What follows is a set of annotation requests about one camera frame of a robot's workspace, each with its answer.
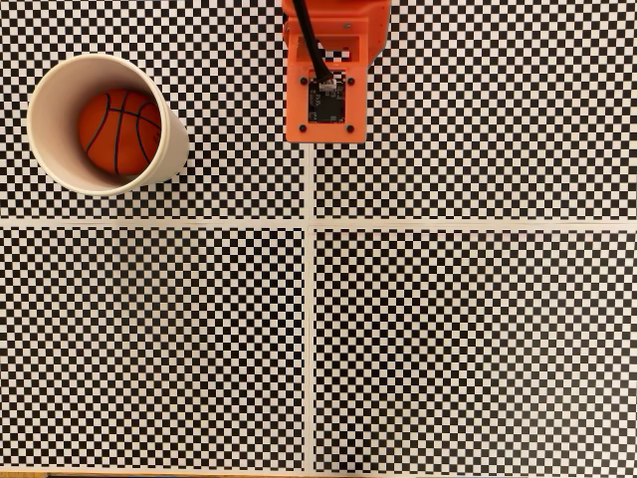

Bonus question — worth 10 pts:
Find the small orange basketball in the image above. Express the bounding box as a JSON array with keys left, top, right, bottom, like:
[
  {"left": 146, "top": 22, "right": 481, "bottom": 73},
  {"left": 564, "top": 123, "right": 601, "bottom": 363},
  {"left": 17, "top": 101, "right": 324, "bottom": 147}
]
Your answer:
[{"left": 78, "top": 88, "right": 163, "bottom": 176}]

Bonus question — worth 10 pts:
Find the white paper cup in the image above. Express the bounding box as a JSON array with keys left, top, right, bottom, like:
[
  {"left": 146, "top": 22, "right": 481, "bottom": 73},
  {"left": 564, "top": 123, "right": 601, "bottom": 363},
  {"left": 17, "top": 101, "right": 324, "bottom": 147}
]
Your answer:
[{"left": 26, "top": 52, "right": 190, "bottom": 197}]

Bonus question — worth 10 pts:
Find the black camera cable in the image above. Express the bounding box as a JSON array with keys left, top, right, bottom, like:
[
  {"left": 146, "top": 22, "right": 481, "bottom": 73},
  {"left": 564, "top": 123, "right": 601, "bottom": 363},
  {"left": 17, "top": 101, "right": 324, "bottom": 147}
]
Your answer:
[{"left": 290, "top": 0, "right": 336, "bottom": 84}]

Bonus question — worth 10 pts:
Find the orange camera mount with board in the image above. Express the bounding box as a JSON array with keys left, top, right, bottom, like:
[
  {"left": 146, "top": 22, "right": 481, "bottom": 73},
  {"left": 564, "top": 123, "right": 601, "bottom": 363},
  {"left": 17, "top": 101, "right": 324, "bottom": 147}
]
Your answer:
[{"left": 283, "top": 18, "right": 370, "bottom": 146}]

